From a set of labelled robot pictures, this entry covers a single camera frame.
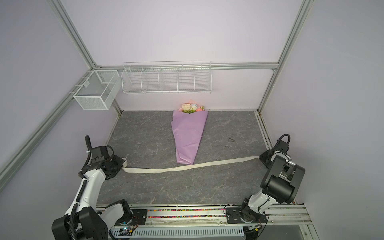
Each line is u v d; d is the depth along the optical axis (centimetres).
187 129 105
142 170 89
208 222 74
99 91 96
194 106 116
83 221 39
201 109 118
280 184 47
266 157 84
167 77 102
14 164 52
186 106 115
